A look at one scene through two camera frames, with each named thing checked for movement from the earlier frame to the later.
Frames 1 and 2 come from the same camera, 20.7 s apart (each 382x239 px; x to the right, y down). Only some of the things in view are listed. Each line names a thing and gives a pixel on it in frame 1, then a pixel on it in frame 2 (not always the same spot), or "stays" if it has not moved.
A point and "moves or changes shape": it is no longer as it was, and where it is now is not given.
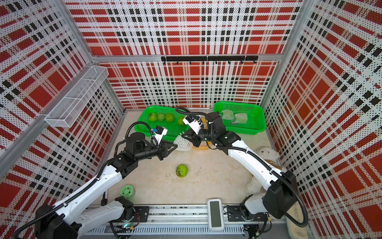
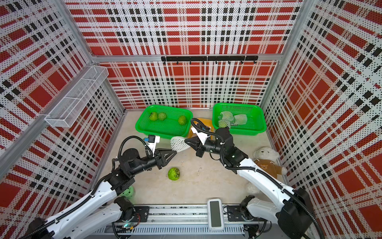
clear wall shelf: x=64 y=114 stays
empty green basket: x=255 y=123 stays
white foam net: x=183 y=144 moves or changes shape
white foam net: x=227 y=114 stays
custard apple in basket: x=180 y=121 stays
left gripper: x=162 y=149 → x=159 y=158
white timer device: x=215 y=213 stays
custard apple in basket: x=152 y=117 stays
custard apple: x=170 y=117 → x=173 y=174
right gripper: x=193 y=138 → x=196 y=142
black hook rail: x=216 y=58 stays
